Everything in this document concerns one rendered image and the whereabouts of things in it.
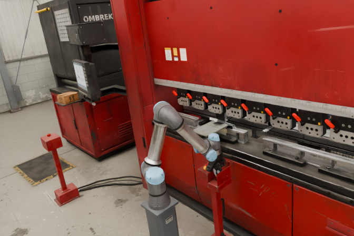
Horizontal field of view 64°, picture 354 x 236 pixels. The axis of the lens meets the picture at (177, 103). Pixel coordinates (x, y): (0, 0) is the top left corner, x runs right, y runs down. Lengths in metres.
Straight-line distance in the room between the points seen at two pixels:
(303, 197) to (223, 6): 1.41
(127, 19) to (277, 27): 1.44
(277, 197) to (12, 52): 7.54
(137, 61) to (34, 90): 6.18
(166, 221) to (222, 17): 1.46
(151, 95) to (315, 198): 1.78
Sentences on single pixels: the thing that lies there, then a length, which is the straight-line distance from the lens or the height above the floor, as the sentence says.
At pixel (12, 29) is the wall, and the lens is 8.62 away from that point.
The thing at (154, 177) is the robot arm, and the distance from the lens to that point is 1.80.
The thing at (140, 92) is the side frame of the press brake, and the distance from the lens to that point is 2.90.
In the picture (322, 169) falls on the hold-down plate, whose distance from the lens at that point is 2.03.
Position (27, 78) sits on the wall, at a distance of 8.71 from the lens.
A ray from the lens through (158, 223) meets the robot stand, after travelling 1.94.
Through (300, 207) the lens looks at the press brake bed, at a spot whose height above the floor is 0.61.
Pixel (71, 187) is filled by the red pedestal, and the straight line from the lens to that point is 3.73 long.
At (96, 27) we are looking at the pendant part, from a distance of 2.82.
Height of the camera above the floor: 1.93
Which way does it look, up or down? 17 degrees down
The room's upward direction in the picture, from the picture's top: 7 degrees counter-clockwise
